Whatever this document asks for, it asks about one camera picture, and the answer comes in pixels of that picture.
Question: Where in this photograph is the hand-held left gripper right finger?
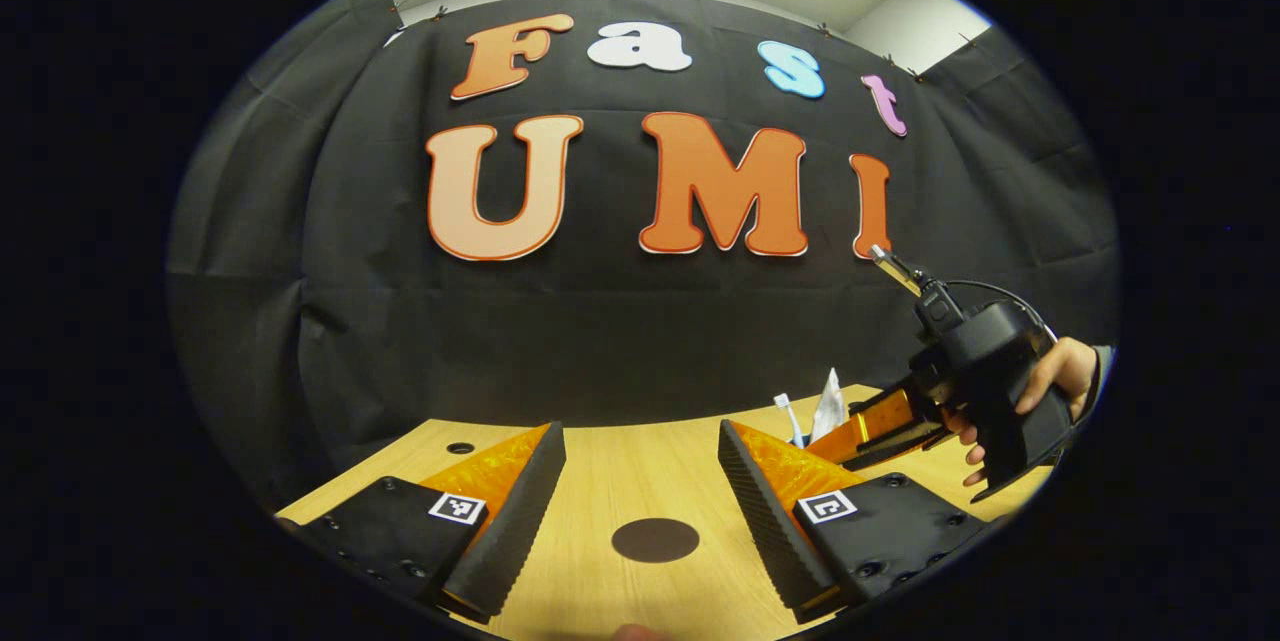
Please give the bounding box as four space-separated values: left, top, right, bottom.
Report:
718 419 991 625

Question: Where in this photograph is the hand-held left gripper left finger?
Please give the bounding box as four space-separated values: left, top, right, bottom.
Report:
275 421 568 625

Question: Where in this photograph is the white toothpaste tube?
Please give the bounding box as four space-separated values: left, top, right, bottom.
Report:
810 368 849 444

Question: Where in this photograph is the white toothbrush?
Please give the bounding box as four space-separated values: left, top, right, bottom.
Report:
773 393 807 449

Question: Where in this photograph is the wooden desktop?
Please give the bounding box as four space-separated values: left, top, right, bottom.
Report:
275 383 1051 641

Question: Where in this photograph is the black backdrop cloth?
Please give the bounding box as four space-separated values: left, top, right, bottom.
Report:
168 0 1121 512

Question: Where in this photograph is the black cable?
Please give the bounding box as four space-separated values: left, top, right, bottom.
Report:
945 279 1059 342

